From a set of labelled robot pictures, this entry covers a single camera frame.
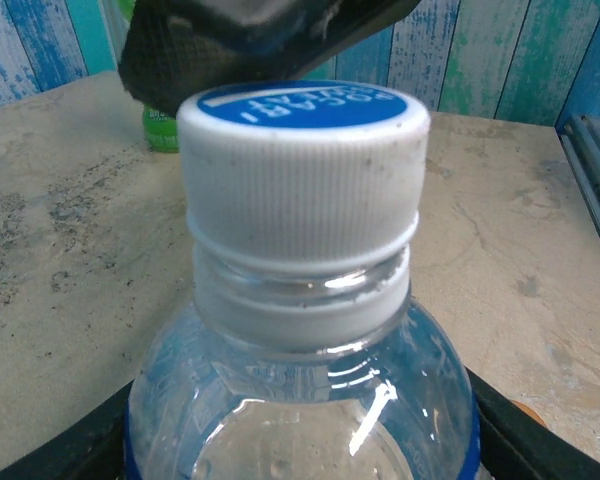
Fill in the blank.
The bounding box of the grey metal rack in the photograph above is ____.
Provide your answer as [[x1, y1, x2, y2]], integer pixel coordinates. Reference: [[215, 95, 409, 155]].
[[556, 113, 600, 290]]

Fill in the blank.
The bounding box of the clear bottle blue label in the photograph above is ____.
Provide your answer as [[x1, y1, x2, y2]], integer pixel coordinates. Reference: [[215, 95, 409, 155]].
[[123, 219, 483, 480]]

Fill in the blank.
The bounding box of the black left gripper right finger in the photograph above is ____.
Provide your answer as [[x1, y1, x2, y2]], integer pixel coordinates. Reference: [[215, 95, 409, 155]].
[[471, 374, 600, 480]]

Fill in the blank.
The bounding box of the green plastic bottle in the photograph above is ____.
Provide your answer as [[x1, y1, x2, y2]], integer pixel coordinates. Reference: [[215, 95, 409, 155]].
[[99, 0, 183, 154]]

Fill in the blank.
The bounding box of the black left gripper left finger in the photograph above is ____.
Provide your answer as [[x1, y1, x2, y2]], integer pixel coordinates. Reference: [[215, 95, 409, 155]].
[[0, 382, 137, 480]]

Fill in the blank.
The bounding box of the white blue bottle cap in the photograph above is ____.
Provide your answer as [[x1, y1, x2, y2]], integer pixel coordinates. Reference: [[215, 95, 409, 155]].
[[175, 79, 433, 274]]

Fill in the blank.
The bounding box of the gold bottle cap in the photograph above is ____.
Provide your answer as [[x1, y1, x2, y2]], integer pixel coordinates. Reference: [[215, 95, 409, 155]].
[[510, 399, 549, 430]]

